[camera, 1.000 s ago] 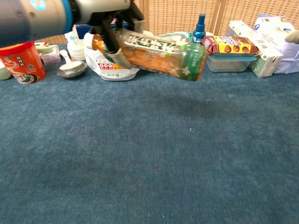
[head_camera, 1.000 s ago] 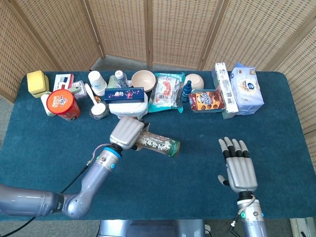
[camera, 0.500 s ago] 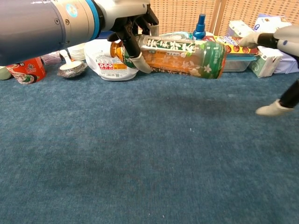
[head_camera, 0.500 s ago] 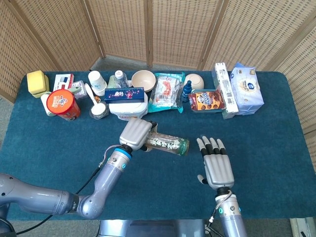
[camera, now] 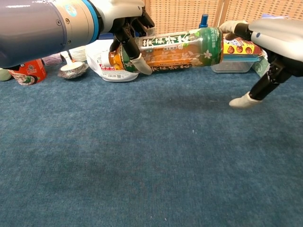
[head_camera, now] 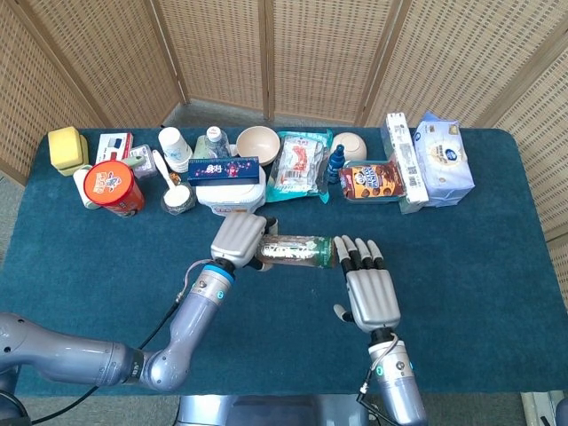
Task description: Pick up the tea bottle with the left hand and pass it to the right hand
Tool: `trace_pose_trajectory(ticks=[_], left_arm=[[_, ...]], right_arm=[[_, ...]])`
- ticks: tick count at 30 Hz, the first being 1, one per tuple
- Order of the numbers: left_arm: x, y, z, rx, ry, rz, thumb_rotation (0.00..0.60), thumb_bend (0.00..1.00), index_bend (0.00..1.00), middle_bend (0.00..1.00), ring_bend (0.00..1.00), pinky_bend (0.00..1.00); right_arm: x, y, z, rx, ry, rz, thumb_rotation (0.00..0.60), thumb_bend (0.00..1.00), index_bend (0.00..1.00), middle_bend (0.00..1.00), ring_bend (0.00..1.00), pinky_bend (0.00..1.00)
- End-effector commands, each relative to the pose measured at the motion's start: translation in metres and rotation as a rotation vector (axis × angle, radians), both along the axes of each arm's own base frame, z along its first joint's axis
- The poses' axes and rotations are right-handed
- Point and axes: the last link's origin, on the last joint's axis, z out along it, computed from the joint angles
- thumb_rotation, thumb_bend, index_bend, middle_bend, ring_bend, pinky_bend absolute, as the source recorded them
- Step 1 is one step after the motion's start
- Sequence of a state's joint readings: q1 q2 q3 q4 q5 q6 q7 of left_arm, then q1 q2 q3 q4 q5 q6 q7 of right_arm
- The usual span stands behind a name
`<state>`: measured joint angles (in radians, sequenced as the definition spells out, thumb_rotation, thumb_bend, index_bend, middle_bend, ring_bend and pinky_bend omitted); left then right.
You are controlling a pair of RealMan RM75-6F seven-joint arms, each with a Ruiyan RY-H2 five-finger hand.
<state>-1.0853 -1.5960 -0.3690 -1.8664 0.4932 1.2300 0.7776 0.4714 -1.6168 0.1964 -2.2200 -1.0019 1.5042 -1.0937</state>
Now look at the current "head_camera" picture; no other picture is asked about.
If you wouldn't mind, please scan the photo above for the light green carton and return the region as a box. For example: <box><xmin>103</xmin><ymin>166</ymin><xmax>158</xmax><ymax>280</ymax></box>
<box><xmin>380</xmin><ymin>126</ymin><xmax>430</xmax><ymax>216</ymax></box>

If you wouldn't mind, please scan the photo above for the pale blue tissue pack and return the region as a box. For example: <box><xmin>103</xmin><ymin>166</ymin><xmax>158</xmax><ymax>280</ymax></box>
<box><xmin>412</xmin><ymin>110</ymin><xmax>476</xmax><ymax>209</ymax></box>

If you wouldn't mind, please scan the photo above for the dark blue table cloth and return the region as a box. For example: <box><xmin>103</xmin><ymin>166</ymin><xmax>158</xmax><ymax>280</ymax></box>
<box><xmin>0</xmin><ymin>127</ymin><xmax>568</xmax><ymax>397</ymax></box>

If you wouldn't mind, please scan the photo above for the yellow sponge block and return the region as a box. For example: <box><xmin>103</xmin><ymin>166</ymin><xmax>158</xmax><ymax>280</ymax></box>
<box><xmin>47</xmin><ymin>126</ymin><xmax>82</xmax><ymax>168</ymax></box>

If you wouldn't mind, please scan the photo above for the red snack canister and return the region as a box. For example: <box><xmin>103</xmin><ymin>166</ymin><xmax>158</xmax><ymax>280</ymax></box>
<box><xmin>83</xmin><ymin>159</ymin><xmax>146</xmax><ymax>218</ymax></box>

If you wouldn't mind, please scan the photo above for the white plastic spoon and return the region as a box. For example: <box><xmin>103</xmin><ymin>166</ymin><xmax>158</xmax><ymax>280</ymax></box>
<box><xmin>152</xmin><ymin>149</ymin><xmax>190</xmax><ymax>201</ymax></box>

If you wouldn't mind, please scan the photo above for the clear water bottle white cap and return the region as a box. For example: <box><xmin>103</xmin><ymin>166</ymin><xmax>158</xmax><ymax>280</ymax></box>
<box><xmin>193</xmin><ymin>125</ymin><xmax>233</xmax><ymax>160</ymax></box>

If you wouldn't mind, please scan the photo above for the white plastic tub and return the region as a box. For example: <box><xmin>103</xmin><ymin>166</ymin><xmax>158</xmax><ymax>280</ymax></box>
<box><xmin>194</xmin><ymin>166</ymin><xmax>267</xmax><ymax>218</ymax></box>

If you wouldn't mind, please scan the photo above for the woven wicker folding screen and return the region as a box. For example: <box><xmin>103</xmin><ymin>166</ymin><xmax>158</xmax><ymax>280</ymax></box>
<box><xmin>0</xmin><ymin>0</ymin><xmax>568</xmax><ymax>261</ymax></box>

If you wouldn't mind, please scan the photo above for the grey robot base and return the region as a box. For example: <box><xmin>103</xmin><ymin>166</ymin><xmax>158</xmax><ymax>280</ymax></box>
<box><xmin>175</xmin><ymin>393</ymin><xmax>372</xmax><ymax>426</ymax></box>

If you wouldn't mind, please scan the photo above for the long white carton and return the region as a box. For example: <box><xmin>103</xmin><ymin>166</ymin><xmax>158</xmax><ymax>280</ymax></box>
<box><xmin>384</xmin><ymin>112</ymin><xmax>430</xmax><ymax>205</ymax></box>

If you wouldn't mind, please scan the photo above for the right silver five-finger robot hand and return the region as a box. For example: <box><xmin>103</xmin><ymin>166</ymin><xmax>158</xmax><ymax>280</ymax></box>
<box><xmin>333</xmin><ymin>234</ymin><xmax>402</xmax><ymax>333</ymax></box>

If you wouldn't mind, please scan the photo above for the white table leg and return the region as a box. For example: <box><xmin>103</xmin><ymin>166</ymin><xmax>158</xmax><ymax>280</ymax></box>
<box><xmin>521</xmin><ymin>390</ymin><xmax>554</xmax><ymax>426</ymax></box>

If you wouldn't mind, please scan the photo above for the stack of white paper cups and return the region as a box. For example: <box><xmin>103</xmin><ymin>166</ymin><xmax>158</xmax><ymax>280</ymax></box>
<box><xmin>158</xmin><ymin>126</ymin><xmax>193</xmax><ymax>174</ymax></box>

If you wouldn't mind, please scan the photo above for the small blue spray bottle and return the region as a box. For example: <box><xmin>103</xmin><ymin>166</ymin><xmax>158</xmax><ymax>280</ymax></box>
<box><xmin>327</xmin><ymin>144</ymin><xmax>347</xmax><ymax>185</ymax></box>

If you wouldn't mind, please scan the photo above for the teal-edged snack packet red print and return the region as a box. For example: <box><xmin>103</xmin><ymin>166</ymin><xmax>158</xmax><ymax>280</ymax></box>
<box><xmin>264</xmin><ymin>129</ymin><xmax>335</xmax><ymax>206</ymax></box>

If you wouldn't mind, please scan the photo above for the red and white small carton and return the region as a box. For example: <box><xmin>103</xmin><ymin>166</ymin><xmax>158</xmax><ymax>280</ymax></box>
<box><xmin>95</xmin><ymin>131</ymin><xmax>134</xmax><ymax>166</ymax></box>

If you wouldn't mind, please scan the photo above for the light green sponge block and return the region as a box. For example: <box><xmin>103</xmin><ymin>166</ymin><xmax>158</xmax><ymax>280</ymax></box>
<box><xmin>56</xmin><ymin>134</ymin><xmax>90</xmax><ymax>178</ymax></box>

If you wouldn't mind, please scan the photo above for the small grey-purple packet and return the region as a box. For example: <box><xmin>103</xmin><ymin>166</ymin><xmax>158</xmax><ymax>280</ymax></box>
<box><xmin>128</xmin><ymin>144</ymin><xmax>159</xmax><ymax>179</ymax></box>

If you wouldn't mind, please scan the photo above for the brown chocolate cookie box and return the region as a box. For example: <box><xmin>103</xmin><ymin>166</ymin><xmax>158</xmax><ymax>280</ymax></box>
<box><xmin>339</xmin><ymin>160</ymin><xmax>407</xmax><ymax>200</ymax></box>

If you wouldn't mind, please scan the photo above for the upturned beige bowl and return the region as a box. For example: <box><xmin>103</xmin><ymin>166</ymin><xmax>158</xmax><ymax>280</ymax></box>
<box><xmin>330</xmin><ymin>131</ymin><xmax>368</xmax><ymax>162</ymax></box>

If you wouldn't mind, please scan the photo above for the glass jar with white powder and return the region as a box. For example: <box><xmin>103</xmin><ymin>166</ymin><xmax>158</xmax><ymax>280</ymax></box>
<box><xmin>160</xmin><ymin>172</ymin><xmax>198</xmax><ymax>217</ymax></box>

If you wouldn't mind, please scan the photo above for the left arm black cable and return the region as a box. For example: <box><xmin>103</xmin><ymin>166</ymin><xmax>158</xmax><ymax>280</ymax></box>
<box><xmin>30</xmin><ymin>258</ymin><xmax>214</xmax><ymax>425</ymax></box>

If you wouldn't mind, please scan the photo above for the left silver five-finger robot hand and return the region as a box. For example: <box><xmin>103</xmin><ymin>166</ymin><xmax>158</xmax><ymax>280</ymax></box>
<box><xmin>209</xmin><ymin>212</ymin><xmax>280</xmax><ymax>271</ymax></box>

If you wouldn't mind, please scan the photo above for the green tea bottle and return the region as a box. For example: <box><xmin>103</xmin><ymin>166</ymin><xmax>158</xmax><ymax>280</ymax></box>
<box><xmin>259</xmin><ymin>233</ymin><xmax>339</xmax><ymax>270</ymax></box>

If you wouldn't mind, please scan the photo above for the long dark blue box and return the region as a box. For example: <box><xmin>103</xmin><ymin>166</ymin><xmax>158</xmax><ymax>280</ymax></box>
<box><xmin>186</xmin><ymin>156</ymin><xmax>261</xmax><ymax>187</ymax></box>

